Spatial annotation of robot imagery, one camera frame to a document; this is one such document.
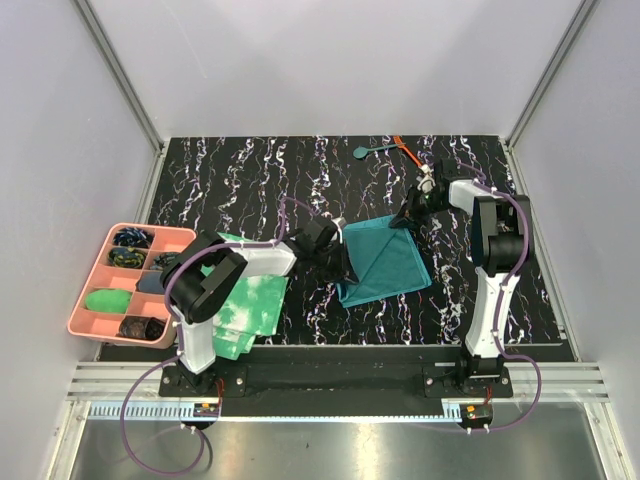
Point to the blue patterned rolled cloth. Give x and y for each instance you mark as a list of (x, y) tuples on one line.
[(133, 237)]

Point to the green tie-dye cloth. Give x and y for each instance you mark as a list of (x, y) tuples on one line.
[(251, 310)]

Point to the aluminium front rail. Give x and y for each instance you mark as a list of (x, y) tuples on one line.
[(109, 389)]

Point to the left aluminium frame post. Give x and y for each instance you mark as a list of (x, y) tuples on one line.
[(101, 40)]

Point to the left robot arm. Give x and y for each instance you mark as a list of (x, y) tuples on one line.
[(200, 279)]

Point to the teal satin napkin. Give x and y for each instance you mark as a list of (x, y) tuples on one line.
[(386, 261)]

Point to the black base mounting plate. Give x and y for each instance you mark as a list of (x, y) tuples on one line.
[(330, 382)]

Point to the teal plastic spoon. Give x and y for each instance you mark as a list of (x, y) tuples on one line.
[(361, 152)]

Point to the dark blue rolled cloth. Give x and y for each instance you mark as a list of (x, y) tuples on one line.
[(150, 283)]

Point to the brown patterned rolled cloth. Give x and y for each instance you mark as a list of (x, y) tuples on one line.
[(141, 328)]

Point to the green rolled cloth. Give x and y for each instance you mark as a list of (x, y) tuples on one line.
[(112, 301)]

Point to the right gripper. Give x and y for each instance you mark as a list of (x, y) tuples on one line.
[(409, 214)]

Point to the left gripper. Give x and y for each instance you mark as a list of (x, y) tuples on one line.
[(344, 272)]

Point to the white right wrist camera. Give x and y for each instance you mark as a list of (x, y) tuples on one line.
[(426, 182)]

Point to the aluminium frame post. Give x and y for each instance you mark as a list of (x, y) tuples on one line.
[(570, 36), (101, 40)]

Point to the pink compartment tray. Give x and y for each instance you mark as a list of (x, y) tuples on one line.
[(103, 327)]

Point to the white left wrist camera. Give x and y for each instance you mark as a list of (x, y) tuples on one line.
[(339, 223)]

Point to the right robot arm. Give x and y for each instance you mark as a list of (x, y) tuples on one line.
[(501, 243)]

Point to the right aluminium frame post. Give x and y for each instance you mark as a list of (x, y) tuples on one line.
[(570, 36)]

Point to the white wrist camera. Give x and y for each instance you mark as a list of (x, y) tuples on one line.
[(339, 223), (426, 182)]

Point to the orange plastic fork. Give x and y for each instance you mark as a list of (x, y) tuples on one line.
[(400, 144)]

